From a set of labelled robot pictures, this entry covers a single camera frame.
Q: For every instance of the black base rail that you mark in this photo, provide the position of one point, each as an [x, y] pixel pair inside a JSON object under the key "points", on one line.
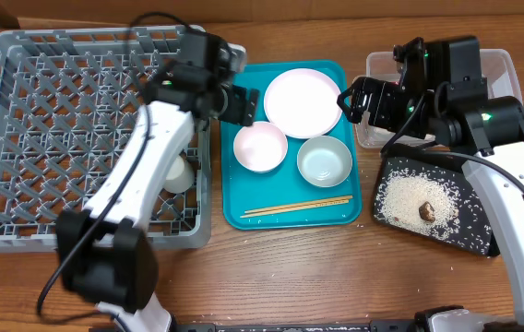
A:
{"points": [[372, 326]]}

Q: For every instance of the grey dishwasher rack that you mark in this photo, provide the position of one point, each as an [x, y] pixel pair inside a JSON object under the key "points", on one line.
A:
{"points": [[67, 110]]}

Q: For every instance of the grey-green bowl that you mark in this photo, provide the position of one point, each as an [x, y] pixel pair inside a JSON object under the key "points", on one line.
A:
{"points": [[324, 161]]}

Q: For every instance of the teal serving tray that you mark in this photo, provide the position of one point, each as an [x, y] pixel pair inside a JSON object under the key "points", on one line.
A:
{"points": [[243, 190]]}

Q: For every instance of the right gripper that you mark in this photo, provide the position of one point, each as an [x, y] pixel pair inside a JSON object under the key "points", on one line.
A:
{"points": [[363, 102]]}

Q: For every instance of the clear plastic bin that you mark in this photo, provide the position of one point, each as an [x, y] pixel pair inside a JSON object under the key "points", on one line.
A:
{"points": [[497, 67]]}

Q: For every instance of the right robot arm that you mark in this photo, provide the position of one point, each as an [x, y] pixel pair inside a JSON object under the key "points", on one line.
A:
{"points": [[440, 111]]}

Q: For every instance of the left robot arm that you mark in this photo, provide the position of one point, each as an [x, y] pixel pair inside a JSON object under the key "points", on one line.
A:
{"points": [[104, 252]]}

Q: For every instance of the pile of rice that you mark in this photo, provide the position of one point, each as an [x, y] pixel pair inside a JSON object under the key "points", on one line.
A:
{"points": [[414, 203]]}

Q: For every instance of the small white cup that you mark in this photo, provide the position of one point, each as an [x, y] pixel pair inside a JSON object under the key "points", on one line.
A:
{"points": [[180, 177]]}

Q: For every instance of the black tray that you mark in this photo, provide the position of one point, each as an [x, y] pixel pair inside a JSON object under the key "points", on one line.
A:
{"points": [[432, 207]]}

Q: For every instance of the white shallow bowl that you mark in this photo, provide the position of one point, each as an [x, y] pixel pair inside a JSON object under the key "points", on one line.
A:
{"points": [[261, 147]]}

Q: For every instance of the large white plate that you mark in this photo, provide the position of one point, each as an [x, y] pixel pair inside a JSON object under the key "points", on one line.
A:
{"points": [[302, 103]]}

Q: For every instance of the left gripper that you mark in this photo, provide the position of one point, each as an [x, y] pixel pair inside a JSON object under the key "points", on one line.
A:
{"points": [[233, 112]]}

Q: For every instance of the wooden chopstick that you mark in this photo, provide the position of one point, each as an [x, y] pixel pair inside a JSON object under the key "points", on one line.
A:
{"points": [[324, 205], [292, 206]]}

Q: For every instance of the food leftover brown chunk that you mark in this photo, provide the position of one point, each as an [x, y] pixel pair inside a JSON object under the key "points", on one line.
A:
{"points": [[427, 212]]}

